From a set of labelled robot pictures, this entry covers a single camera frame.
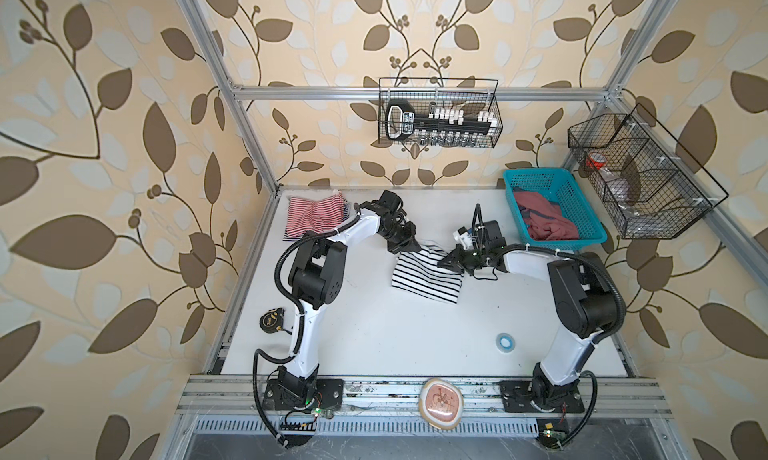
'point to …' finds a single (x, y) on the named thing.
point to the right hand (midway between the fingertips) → (439, 265)
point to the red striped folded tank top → (320, 215)
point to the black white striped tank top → (419, 271)
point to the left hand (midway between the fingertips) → (425, 244)
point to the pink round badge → (441, 404)
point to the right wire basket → (645, 193)
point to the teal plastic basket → (559, 185)
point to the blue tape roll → (505, 342)
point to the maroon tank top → (544, 218)
